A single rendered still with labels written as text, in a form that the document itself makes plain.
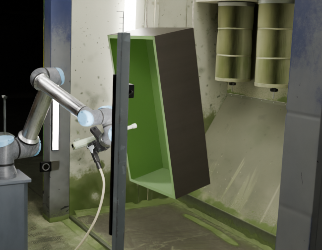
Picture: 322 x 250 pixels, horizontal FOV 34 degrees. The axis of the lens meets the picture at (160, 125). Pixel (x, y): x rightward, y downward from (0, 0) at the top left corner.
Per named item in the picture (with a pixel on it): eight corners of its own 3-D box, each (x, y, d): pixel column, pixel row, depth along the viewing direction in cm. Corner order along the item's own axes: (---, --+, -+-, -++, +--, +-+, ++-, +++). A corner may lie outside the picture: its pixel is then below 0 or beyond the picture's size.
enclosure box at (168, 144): (162, 167, 452) (144, 27, 419) (210, 183, 405) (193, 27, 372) (129, 180, 433) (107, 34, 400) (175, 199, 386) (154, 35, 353)
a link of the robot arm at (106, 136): (121, 122, 309) (126, 138, 307) (112, 128, 319) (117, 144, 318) (107, 125, 304) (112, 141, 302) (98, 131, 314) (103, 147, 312)
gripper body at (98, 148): (95, 154, 327) (102, 150, 317) (89, 142, 327) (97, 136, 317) (104, 151, 331) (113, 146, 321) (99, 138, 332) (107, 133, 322)
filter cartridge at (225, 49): (256, 91, 506) (261, 2, 491) (243, 94, 475) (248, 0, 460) (221, 88, 523) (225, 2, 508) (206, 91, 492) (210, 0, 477)
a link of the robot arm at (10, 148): (-14, 161, 361) (-14, 136, 358) (8, 157, 373) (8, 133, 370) (-2, 165, 351) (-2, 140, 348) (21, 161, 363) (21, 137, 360)
